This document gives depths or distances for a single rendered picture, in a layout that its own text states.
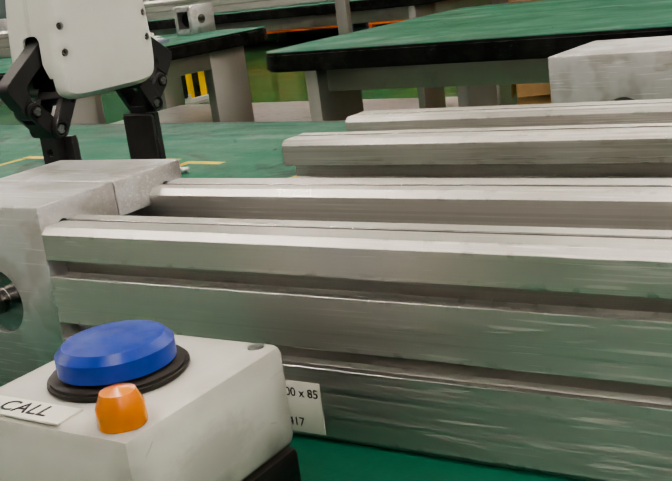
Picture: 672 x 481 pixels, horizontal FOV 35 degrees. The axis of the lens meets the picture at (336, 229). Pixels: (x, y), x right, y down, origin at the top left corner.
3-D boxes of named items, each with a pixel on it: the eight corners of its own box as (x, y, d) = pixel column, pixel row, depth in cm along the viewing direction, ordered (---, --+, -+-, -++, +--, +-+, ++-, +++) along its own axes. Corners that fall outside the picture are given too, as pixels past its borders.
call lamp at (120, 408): (87, 430, 32) (80, 392, 32) (122, 409, 33) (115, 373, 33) (124, 436, 31) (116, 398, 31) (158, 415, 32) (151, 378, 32)
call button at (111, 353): (38, 407, 36) (26, 351, 35) (121, 363, 39) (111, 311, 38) (125, 422, 34) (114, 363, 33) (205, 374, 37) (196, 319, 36)
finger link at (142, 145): (143, 73, 84) (157, 156, 86) (114, 79, 82) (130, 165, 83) (173, 70, 83) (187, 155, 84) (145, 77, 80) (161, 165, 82)
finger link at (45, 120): (39, 97, 76) (57, 189, 77) (3, 105, 73) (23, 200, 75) (70, 95, 74) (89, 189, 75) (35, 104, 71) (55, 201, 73)
